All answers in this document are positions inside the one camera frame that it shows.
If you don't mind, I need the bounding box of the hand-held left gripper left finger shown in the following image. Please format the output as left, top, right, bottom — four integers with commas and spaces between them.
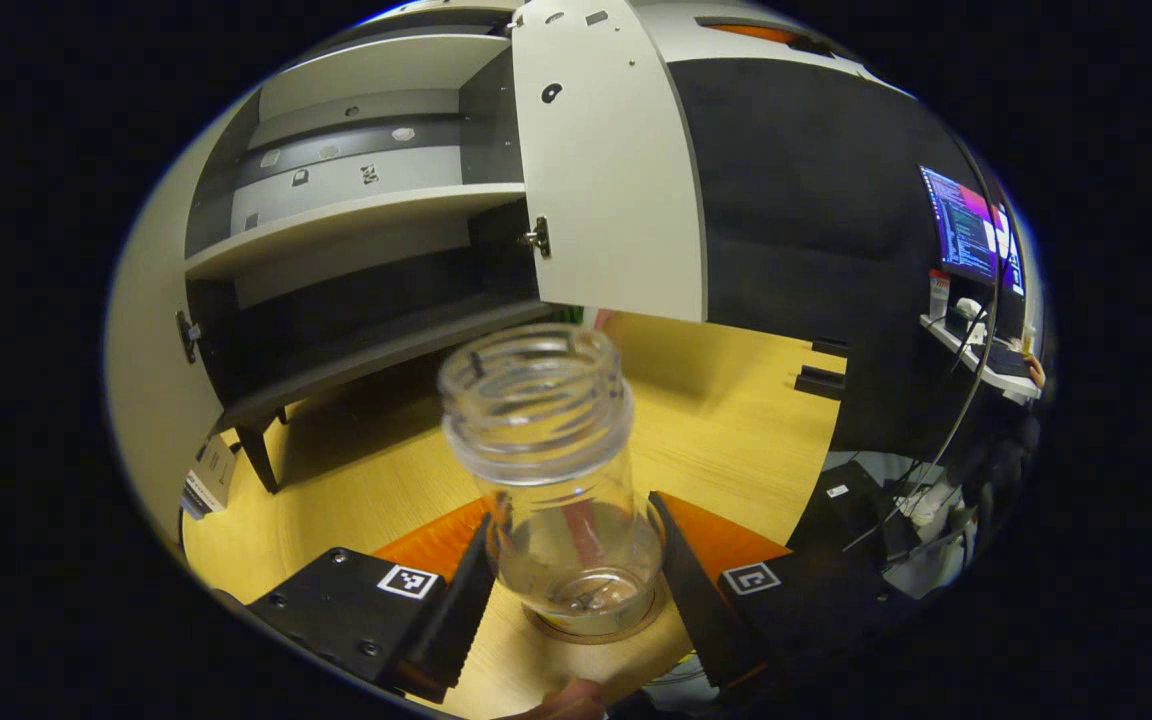
211, 497, 497, 704

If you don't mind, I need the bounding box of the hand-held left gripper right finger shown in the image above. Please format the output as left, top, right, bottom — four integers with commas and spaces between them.
648, 490, 887, 691

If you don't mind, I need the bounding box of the clear glass bottle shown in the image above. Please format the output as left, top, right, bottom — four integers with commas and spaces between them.
436, 322, 665, 638

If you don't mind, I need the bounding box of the white cabinet door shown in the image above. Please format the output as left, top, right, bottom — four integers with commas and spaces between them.
104, 85, 267, 549
511, 0, 709, 323

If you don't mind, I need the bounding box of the white and grey cabinet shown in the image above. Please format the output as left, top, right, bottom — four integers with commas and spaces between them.
181, 0, 577, 496

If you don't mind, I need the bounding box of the white object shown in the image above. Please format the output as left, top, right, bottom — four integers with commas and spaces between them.
881, 478, 979, 599

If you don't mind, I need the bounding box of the white printed box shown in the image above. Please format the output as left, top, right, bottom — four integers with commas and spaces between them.
181, 435, 239, 521

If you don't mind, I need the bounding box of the computer monitor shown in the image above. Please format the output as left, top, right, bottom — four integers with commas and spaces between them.
919, 165, 1025, 298

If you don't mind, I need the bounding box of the black backdrop cloth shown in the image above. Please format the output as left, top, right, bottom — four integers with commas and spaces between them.
671, 58, 1027, 481

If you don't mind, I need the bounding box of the thin dark cable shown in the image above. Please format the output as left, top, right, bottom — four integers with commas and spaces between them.
841, 230, 1022, 553

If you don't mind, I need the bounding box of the white wall shelf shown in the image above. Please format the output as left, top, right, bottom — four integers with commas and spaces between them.
921, 313, 1042, 403

